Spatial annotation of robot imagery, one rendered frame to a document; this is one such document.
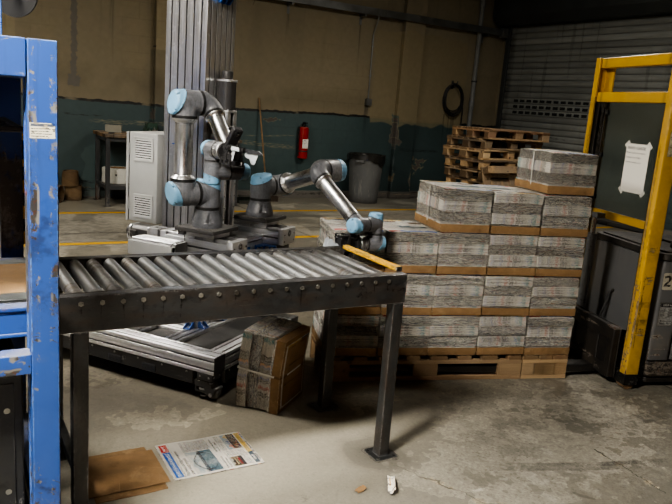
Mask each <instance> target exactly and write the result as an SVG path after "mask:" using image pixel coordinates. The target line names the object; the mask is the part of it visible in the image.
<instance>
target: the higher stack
mask: <svg viewBox="0 0 672 504"><path fill-rule="evenodd" d="M518 158H519V160H518V163H517V164H518V165H517V175H516V176H517V177H516V178H517V179H522V180H526V181H530V184H531V182H535V183H539V184H543V185H547V186H564V187H583V188H594V186H595V185H596V178H597V176H596V170H597V164H598V160H599V159H597V158H599V156H597V155H593V154H585V153H581V152H571V151H561V150H549V149H533V148H521V150H520V155H519V157H518ZM517 188H521V189H524V190H529V191H531V192H535V193H538V194H541V195H543V196H544V199H543V201H544V202H543V205H542V206H543V207H542V212H541V219H540V226H539V227H541V228H559V229H585V230H587V228H588V226H589V224H588V223H590V222H589V218H590V217H591V210H592V208H591V206H592V202H591V201H592V200H593V199H592V198H590V197H587V196H586V195H565V194H546V193H543V192H539V191H535V190H531V189H527V188H523V187H517ZM536 236H538V241H537V242H538V243H537V247H536V248H535V249H536V254H535V256H537V258H536V259H537V260H536V265H535V268H536V270H537V269H570V270H581V269H582V265H583V256H584V255H583V254H584V249H585V248H583V247H584V245H585V239H584V238H582V237H567V236H541V235H536ZM531 277H533V278H534V280H533V284H532V285H533V286H532V291H531V292H532V293H531V299H530V301H529V302H530V303H529V308H532V309H574V308H575V307H576V302H577V301H576V300H577V297H578V290H579V288H578V286H579V285H578V283H579V281H580V280H579V279H578V278H577V277H552V276H531ZM526 317H527V318H526V320H527V321H526V326H527V327H526V334H525V338H524V339H525V340H524V344H523V345H524V347H525V348H544V347H557V348H567V347H569V346H570V340H571V334H572V333H571V332H572V328H573V325H574V319H575V318H573V317H572V316H529V315H528V316H526ZM519 355H521V359H522V363H521V370H520V379H529V378H565V373H566V367H567V362H568V355H567V354H555V355H524V354H519Z"/></svg>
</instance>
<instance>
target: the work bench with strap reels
mask: <svg viewBox="0 0 672 504"><path fill-rule="evenodd" d="M93 133H94V134H95V198H93V199H94V200H102V199H101V198H100V186H101V187H103V188H104V189H105V205H103V206H104V207H112V206H110V190H126V167H124V166H110V142H127V132H122V133H119V132H115V133H113V134H108V132H105V131H101V130H93ZM100 139H101V140H104V141H105V166H103V167H102V179H100ZM237 192H238V180H236V184H235V205H234V206H238V205H237Z"/></svg>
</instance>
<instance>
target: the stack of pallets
mask: <svg viewBox="0 0 672 504"><path fill-rule="evenodd" d="M452 128H453V130H452V134H451V135H447V143H446V145H443V154H444V155H445V163H444V164H445V171H444V174H446V182H456V179H459V180H461V183H467V184H471V185H472V184H480V185H482V184H483V179H482V178H481V171H480V167H486V166H517V165H518V164H517V163H518V160H519V158H518V157H519V155H520V150H521V148H525V144H531V148H533V149H542V145H543V142H545V143H549V138H550V133H545V132H535V131H524V130H513V129H499V128H484V127H470V126H455V125H453V126H452ZM464 130H467V135H466V134H463V132H464ZM533 135H538V140H533ZM458 139H462V140H463V141H462V144H458ZM454 149H457V150H460V151H459V153H454ZM478 152H479V154H478ZM501 153H503V156H501V155H500V154H501ZM456 159H457V160H460V163H455V161H456ZM456 169H458V170H460V173H455V172H456Z"/></svg>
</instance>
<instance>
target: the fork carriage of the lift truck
mask: <svg viewBox="0 0 672 504"><path fill-rule="evenodd" d="M575 309H576V311H575V316H572V317H573V318H575V319H574V325H573V328H572V332H571V333H572V334H571V340H570V346H569V347H570V350H571V354H572V355H573V356H575V357H576V358H578V359H585V360H587V361H588V362H590V363H591V364H593V369H595V370H596V371H598V372H599V373H601V374H602V375H604V376H605V377H614V374H615V368H616V362H617V356H618V350H619V344H620V339H621V333H622V328H621V327H620V326H618V325H616V324H614V323H612V322H610V321H608V320H606V319H604V318H602V317H601V316H599V315H597V314H595V313H593V312H591V311H589V310H587V309H585V308H584V307H582V306H580V305H578V304H576V307H575Z"/></svg>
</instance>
